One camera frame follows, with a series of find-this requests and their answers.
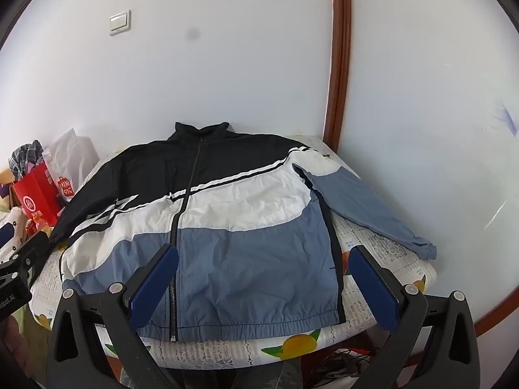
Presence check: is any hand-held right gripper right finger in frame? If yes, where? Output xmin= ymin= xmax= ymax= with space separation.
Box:
xmin=348 ymin=244 xmax=481 ymax=389

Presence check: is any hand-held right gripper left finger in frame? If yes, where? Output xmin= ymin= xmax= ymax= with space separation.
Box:
xmin=46 ymin=244 xmax=181 ymax=389

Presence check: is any black white blue jacket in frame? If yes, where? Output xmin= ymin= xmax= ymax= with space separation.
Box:
xmin=53 ymin=121 xmax=438 ymax=343

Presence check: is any white dotted cloth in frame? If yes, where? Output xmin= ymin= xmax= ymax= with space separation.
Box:
xmin=0 ymin=206 xmax=31 ymax=264

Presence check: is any orange cap drink bottle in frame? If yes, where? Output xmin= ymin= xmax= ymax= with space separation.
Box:
xmin=25 ymin=216 xmax=52 ymax=236

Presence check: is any red paper bag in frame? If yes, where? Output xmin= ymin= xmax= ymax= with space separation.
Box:
xmin=10 ymin=161 xmax=66 ymax=231

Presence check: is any fruit print tablecloth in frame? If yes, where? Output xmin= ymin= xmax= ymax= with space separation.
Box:
xmin=30 ymin=133 xmax=438 ymax=370

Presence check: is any dark plaid cloth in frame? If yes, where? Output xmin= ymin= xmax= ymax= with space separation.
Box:
xmin=9 ymin=140 xmax=45 ymax=181

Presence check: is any white plastic bag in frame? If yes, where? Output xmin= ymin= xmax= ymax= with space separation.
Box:
xmin=44 ymin=128 xmax=100 ymax=204

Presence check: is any brown wooden baseboard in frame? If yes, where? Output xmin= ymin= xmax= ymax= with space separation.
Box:
xmin=472 ymin=288 xmax=519 ymax=339

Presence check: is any brown wooden trim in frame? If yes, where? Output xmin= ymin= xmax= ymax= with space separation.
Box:
xmin=323 ymin=0 xmax=353 ymax=152

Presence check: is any bundle of cables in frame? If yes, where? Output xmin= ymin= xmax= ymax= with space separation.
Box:
xmin=306 ymin=346 xmax=384 ymax=379

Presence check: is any white wall light switch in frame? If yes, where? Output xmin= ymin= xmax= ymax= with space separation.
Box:
xmin=109 ymin=9 xmax=133 ymax=37

